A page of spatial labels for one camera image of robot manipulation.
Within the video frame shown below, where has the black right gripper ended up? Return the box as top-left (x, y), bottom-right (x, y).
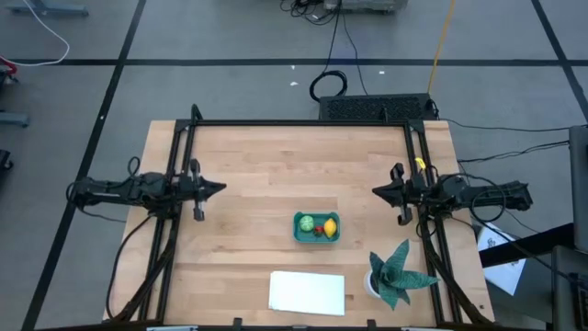
top-left (372, 162), bottom-right (416, 227)

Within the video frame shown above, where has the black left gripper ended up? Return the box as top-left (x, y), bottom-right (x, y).
top-left (189, 158), bottom-right (228, 223)

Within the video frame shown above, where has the teal tupperware container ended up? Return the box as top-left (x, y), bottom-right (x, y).
top-left (292, 211), bottom-right (342, 245)

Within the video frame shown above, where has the green snake plant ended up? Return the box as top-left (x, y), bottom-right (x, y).
top-left (368, 238), bottom-right (440, 312)

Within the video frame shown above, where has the white paper towel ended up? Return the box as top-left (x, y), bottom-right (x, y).
top-left (267, 270), bottom-right (346, 317)

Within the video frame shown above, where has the white printed paper sheet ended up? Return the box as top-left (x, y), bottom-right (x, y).
top-left (477, 221), bottom-right (528, 297)

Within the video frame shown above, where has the grey equipment box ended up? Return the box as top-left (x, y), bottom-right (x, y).
top-left (322, 0), bottom-right (409, 15)

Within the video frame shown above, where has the grey furniture panel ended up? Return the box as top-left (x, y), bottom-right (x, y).
top-left (569, 125), bottom-right (588, 254)

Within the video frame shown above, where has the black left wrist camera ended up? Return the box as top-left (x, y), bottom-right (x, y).
top-left (177, 172), bottom-right (195, 200)

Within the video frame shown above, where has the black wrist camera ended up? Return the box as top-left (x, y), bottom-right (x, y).
top-left (177, 172), bottom-right (195, 200)
top-left (412, 177), bottom-right (429, 204)

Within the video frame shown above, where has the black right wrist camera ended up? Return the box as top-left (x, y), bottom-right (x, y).
top-left (412, 177), bottom-right (429, 204)

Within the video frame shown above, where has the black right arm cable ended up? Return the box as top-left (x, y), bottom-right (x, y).
top-left (469, 187), bottom-right (507, 224)

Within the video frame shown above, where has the black aluminium table frame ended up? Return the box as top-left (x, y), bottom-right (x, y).
top-left (103, 103), bottom-right (495, 331)

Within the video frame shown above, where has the coiled black floor cable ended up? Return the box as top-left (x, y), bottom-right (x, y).
top-left (309, 69), bottom-right (349, 104)

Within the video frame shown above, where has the black power cable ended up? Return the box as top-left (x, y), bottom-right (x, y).
top-left (105, 212), bottom-right (155, 321)

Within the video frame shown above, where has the yellow cable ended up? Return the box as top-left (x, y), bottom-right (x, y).
top-left (426, 0), bottom-right (458, 95)

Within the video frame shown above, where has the white floor cable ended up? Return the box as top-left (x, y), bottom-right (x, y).
top-left (0, 0), bottom-right (72, 67)

